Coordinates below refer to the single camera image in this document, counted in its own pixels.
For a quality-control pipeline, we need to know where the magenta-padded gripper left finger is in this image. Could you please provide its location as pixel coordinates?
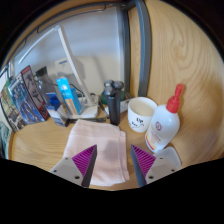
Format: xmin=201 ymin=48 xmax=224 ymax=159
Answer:
xmin=49 ymin=144 xmax=98 ymax=188

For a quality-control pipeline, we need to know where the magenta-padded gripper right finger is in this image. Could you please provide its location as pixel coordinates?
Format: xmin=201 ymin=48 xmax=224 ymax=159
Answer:
xmin=130 ymin=144 xmax=178 ymax=188

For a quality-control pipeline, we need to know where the pink towel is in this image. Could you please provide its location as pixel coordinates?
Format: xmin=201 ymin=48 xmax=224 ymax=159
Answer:
xmin=63 ymin=119 xmax=131 ymax=187

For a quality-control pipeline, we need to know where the white bottle with red nozzle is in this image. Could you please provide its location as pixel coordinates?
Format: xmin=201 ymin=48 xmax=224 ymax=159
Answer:
xmin=144 ymin=83 xmax=185 ymax=154

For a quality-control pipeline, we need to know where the white mug with black print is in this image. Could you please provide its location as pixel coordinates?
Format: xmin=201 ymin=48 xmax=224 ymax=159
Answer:
xmin=127 ymin=96 xmax=158 ymax=134

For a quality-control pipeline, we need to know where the small dark blue box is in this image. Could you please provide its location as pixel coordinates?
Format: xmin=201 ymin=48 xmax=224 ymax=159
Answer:
xmin=44 ymin=92 xmax=70 ymax=128

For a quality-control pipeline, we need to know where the grey-green bedding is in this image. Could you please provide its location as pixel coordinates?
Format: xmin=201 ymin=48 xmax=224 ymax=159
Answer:
xmin=0 ymin=120 xmax=13 ymax=159

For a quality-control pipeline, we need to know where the slim light blue box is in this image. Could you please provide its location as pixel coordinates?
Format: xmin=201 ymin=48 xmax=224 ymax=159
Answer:
xmin=55 ymin=76 xmax=83 ymax=116

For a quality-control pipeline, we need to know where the black electric shaver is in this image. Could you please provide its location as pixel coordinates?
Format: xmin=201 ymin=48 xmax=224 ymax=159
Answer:
xmin=102 ymin=79 xmax=125 ymax=127

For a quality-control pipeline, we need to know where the blue robot model kit box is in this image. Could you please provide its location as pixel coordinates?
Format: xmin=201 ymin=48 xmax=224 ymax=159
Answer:
xmin=8 ymin=64 xmax=49 ymax=129

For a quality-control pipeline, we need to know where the dark green round container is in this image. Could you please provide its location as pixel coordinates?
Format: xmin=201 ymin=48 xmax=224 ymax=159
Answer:
xmin=99 ymin=89 xmax=110 ymax=107

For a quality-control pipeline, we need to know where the green tree-figure toy box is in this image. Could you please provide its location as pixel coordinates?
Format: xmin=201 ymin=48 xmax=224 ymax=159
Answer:
xmin=0 ymin=78 xmax=19 ymax=133

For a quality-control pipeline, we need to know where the white desk lamp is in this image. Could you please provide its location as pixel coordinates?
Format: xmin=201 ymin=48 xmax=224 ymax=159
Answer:
xmin=16 ymin=24 xmax=99 ymax=119

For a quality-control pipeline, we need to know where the white wall outlet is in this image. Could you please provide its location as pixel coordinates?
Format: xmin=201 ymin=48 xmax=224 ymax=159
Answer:
xmin=54 ymin=57 xmax=73 ymax=74

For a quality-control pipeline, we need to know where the dark grey metal desk frame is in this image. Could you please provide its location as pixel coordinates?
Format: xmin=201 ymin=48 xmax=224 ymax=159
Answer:
xmin=0 ymin=0 xmax=153 ymax=98

